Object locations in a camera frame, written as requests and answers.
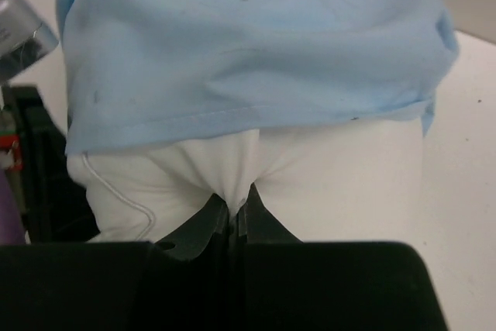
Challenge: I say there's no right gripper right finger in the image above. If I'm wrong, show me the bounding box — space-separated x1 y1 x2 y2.
231 188 448 330

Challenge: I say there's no light blue pillowcase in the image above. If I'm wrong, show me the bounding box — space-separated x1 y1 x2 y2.
56 0 459 154

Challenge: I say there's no white pillow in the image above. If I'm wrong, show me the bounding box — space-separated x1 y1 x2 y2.
67 119 423 242

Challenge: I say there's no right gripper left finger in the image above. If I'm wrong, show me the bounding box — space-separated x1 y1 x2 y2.
1 196 229 330

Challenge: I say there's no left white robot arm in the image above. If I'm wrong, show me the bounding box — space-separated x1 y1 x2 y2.
1 0 98 244

